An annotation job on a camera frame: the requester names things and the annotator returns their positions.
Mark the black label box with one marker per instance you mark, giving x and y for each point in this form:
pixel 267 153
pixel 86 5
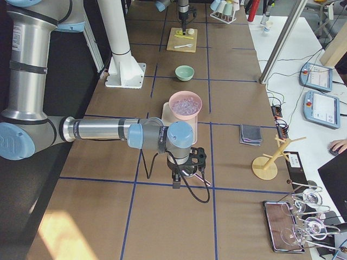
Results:
pixel 295 168

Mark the white plastic spoon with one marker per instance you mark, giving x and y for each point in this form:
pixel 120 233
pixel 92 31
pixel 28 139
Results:
pixel 183 46

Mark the aluminium frame post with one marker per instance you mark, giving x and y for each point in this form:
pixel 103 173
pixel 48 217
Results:
pixel 283 37

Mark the folded grey cloth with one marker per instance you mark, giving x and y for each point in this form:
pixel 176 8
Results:
pixel 250 135

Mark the metal tray with wine glasses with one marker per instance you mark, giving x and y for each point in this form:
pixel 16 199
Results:
pixel 294 222

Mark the cup rack with coloured cups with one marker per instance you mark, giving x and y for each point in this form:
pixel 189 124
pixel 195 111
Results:
pixel 225 11

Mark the pink bowl of ice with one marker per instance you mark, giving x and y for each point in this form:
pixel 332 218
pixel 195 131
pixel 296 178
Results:
pixel 185 105

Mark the stainless steel ice scoop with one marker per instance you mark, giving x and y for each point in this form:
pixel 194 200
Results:
pixel 200 176

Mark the far teach pendant tablet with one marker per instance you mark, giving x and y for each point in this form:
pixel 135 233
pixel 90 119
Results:
pixel 316 76

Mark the teach pendant tablet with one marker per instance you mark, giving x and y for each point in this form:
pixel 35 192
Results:
pixel 322 109
pixel 316 76

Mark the near teach pendant tablet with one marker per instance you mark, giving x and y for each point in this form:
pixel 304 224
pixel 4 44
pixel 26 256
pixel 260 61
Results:
pixel 322 109

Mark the paper cup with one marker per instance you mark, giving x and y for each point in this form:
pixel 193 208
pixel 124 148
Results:
pixel 268 26

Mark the wooden mug tree stand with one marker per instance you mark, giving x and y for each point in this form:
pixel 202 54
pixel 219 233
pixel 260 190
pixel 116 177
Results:
pixel 264 167

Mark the person's hand on mouse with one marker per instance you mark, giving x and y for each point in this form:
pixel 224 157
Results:
pixel 338 145

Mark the beige plastic tray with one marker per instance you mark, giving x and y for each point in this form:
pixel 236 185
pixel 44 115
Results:
pixel 168 118

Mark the yellow plastic knife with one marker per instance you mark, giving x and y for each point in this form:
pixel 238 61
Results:
pixel 184 36

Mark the mint green bowl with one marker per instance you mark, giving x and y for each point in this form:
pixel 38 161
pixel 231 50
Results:
pixel 184 72

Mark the red bottle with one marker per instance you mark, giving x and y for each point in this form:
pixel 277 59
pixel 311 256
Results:
pixel 254 4

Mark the wooden cutting board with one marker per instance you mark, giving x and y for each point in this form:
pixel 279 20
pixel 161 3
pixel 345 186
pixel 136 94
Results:
pixel 174 41

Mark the clear plastic bottle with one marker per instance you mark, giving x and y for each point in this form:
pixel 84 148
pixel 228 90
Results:
pixel 265 17

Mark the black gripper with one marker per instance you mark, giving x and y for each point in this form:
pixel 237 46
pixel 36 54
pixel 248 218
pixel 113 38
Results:
pixel 183 15
pixel 173 168

